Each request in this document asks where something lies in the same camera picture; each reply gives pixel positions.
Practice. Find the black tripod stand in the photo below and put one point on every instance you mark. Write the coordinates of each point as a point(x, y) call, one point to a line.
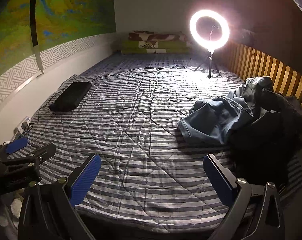
point(210, 65)

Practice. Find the black folded cloth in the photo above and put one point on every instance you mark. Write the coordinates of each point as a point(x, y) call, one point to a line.
point(71, 96)

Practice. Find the green folded blanket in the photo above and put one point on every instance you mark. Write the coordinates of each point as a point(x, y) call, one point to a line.
point(133, 47)

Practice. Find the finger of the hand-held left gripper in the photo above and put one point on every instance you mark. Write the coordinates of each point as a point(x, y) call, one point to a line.
point(16, 147)
point(41, 152)

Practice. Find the wooden slat railing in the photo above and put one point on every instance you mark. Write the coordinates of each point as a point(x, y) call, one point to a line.
point(265, 62)

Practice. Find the green yellow wall map poster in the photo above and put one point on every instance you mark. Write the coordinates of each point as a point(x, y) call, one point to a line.
point(66, 10)

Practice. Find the brown white patterned pillow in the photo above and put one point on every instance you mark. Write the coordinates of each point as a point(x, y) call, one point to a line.
point(156, 36)

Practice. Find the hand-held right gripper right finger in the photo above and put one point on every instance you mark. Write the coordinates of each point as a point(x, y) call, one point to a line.
point(219, 180)

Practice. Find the white wall socket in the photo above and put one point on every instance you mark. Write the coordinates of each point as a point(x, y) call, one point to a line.
point(23, 125)

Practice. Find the blue denim shirt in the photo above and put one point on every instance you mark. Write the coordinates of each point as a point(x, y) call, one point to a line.
point(215, 115)

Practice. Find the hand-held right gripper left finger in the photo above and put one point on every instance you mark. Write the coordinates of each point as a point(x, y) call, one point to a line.
point(86, 177)

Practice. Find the blue white striped quilt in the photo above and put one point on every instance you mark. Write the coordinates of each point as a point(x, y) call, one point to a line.
point(141, 130)

